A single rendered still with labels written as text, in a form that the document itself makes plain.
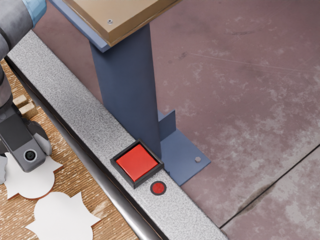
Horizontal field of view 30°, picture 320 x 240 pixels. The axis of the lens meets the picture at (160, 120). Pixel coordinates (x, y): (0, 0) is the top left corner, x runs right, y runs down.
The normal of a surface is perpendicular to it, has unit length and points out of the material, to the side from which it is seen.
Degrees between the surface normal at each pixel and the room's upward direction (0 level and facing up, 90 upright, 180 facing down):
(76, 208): 0
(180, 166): 0
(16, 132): 25
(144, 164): 0
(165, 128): 90
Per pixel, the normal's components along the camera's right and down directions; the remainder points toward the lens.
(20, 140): 0.22, -0.22
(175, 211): -0.05, -0.55
